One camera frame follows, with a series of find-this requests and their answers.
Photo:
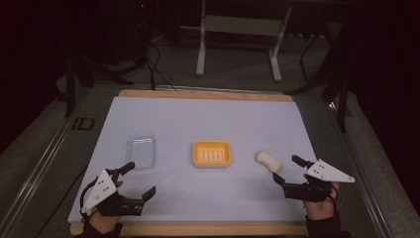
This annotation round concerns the person's left hand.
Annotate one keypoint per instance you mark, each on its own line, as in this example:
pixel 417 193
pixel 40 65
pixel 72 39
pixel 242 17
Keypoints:
pixel 103 223

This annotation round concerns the wooden table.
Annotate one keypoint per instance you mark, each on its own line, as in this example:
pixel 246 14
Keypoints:
pixel 204 95

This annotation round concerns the yellow soap dish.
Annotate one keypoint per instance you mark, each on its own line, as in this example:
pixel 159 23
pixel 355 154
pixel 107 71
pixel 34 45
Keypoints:
pixel 211 154

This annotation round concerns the cream bread piece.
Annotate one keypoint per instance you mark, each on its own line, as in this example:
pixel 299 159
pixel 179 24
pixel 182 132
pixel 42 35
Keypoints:
pixel 268 161

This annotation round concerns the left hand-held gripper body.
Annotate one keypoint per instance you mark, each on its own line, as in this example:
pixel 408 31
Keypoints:
pixel 130 205

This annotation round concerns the black floor stand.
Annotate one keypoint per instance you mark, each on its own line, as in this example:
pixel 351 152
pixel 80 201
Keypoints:
pixel 343 99
pixel 70 86

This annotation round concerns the clear plastic container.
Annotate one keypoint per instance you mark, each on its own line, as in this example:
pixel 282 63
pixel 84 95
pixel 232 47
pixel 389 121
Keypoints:
pixel 141 152

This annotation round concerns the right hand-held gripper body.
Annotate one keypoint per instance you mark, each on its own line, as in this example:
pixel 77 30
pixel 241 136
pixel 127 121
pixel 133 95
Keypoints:
pixel 327 173

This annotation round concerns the white metal stand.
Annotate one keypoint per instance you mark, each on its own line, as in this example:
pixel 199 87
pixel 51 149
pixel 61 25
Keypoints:
pixel 244 24

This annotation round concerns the aluminium rail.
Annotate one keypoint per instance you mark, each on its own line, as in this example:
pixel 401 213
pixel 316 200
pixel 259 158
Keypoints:
pixel 36 172
pixel 363 185

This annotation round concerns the person's right hand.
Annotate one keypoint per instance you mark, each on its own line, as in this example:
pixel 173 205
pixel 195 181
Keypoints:
pixel 320 210

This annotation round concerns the pale blue table mat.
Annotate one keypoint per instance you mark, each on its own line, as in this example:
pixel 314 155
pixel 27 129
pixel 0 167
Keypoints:
pixel 204 119

